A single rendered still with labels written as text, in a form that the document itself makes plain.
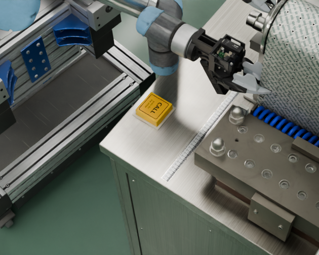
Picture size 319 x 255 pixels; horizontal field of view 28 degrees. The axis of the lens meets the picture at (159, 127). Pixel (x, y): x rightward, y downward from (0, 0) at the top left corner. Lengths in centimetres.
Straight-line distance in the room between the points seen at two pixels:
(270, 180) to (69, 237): 124
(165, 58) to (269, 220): 47
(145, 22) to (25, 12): 28
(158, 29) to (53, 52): 80
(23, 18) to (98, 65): 117
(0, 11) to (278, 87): 64
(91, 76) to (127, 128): 99
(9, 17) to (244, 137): 60
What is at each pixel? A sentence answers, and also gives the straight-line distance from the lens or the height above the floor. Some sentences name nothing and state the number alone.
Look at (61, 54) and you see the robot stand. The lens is 228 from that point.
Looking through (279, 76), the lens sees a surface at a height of 117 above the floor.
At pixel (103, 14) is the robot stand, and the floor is 74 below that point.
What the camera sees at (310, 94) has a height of 116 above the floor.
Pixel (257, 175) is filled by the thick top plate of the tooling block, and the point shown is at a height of 103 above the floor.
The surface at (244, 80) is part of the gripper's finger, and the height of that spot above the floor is 112.
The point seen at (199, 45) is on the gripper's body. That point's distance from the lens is 147.
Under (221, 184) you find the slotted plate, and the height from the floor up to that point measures 93.
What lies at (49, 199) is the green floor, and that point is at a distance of 259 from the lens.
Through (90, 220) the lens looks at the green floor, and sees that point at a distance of 252.
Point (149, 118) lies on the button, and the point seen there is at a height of 92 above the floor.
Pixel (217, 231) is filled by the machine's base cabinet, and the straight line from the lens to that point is 158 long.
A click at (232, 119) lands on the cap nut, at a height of 104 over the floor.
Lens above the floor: 229
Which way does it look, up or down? 58 degrees down
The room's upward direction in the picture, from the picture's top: 5 degrees counter-clockwise
